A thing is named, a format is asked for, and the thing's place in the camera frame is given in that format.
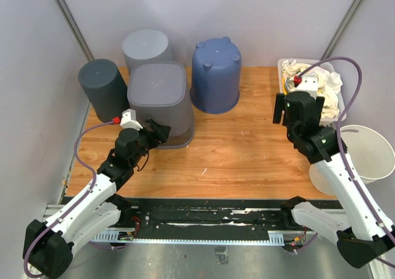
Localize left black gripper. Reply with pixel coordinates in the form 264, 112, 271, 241
130, 117, 170, 166

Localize dark grey cylindrical bin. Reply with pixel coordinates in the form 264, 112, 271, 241
78, 59, 129, 123

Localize patterned crumpled cloths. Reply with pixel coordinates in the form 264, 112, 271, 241
280, 59, 343, 119

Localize light grey round bin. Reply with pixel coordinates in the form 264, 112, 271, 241
122, 28, 173, 73

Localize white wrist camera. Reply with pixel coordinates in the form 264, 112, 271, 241
295, 75, 318, 99
112, 109, 143, 131

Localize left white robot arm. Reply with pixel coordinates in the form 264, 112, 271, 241
22, 117, 171, 278

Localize blue plastic bucket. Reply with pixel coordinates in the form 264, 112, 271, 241
190, 36, 242, 114

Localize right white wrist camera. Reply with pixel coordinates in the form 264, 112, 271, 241
295, 75, 318, 99

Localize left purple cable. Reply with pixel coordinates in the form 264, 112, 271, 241
23, 118, 117, 277

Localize white round bin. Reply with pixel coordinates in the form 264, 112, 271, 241
308, 124, 395, 196

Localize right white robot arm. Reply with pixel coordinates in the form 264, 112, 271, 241
273, 91, 394, 269

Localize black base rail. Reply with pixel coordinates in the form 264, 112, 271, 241
58, 197, 318, 239

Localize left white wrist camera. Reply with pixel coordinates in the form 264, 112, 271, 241
112, 109, 143, 131

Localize white plastic basket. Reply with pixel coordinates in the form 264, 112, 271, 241
276, 58, 347, 131

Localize grey mesh square bin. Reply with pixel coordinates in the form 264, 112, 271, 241
127, 61, 194, 149

